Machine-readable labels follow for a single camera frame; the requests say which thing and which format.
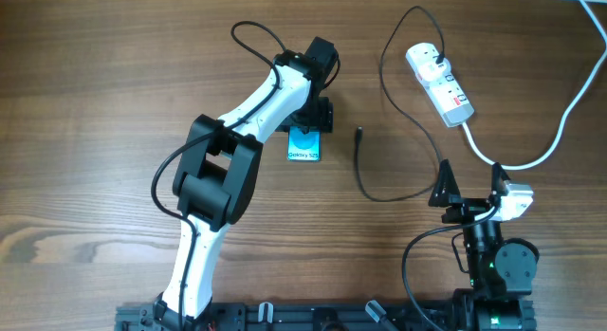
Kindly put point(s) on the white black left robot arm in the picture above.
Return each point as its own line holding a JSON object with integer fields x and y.
{"x": 218, "y": 167}

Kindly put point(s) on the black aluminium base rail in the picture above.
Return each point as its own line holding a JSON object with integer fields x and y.
{"x": 322, "y": 317}

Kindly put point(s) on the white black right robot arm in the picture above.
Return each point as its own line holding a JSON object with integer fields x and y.
{"x": 501, "y": 270}

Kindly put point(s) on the Samsung Galaxy smartphone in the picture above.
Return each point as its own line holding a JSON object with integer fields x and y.
{"x": 303, "y": 147}

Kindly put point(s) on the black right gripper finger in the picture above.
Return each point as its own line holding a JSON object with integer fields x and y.
{"x": 499, "y": 180}
{"x": 445, "y": 192}

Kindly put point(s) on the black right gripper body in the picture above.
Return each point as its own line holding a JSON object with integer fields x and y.
{"x": 466, "y": 210}

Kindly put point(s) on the white charger plug adapter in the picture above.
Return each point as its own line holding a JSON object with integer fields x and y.
{"x": 432, "y": 70}

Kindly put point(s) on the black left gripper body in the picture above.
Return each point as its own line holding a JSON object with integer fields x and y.
{"x": 313, "y": 114}

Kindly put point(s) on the white power strip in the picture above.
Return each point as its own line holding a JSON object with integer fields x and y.
{"x": 446, "y": 94}

